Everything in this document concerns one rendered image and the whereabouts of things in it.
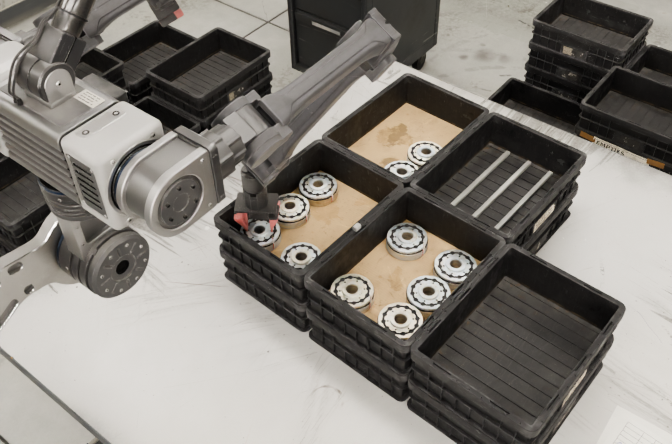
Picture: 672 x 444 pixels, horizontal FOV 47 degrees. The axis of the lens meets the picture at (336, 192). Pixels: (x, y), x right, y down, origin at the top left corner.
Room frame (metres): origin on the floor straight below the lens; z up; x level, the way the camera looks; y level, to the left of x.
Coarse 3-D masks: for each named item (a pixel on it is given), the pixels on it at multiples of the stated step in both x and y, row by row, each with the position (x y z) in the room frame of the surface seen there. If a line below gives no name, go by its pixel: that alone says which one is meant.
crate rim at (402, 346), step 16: (400, 192) 1.40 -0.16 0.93; (416, 192) 1.40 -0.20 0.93; (384, 208) 1.35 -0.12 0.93; (448, 208) 1.34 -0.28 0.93; (368, 224) 1.29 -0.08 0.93; (352, 240) 1.24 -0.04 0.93; (496, 240) 1.23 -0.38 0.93; (320, 288) 1.10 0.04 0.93; (464, 288) 1.09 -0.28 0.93; (336, 304) 1.06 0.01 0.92; (448, 304) 1.04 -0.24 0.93; (368, 320) 1.00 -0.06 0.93; (432, 320) 1.00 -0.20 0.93; (384, 336) 0.97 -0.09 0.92; (416, 336) 0.96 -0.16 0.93
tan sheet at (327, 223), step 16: (352, 192) 1.51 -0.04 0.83; (320, 208) 1.45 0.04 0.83; (336, 208) 1.45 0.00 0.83; (352, 208) 1.45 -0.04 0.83; (368, 208) 1.44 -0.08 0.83; (320, 224) 1.39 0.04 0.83; (336, 224) 1.39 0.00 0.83; (352, 224) 1.39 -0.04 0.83; (288, 240) 1.34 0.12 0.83; (304, 240) 1.34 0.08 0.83; (320, 240) 1.33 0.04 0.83
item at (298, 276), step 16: (352, 160) 1.53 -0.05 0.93; (384, 176) 1.46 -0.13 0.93; (224, 208) 1.36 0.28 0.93; (224, 224) 1.30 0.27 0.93; (240, 240) 1.26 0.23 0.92; (336, 240) 1.24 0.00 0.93; (272, 256) 1.19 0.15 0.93; (320, 256) 1.20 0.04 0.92; (288, 272) 1.15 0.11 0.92; (304, 272) 1.14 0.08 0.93
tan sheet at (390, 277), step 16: (384, 240) 1.33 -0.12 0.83; (432, 240) 1.32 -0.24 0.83; (368, 256) 1.28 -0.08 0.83; (384, 256) 1.27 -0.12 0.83; (432, 256) 1.27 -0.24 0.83; (352, 272) 1.23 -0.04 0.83; (368, 272) 1.22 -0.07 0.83; (384, 272) 1.22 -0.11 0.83; (400, 272) 1.22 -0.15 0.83; (416, 272) 1.22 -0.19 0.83; (432, 272) 1.22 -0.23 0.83; (384, 288) 1.17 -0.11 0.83; (400, 288) 1.17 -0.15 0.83; (384, 304) 1.12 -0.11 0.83
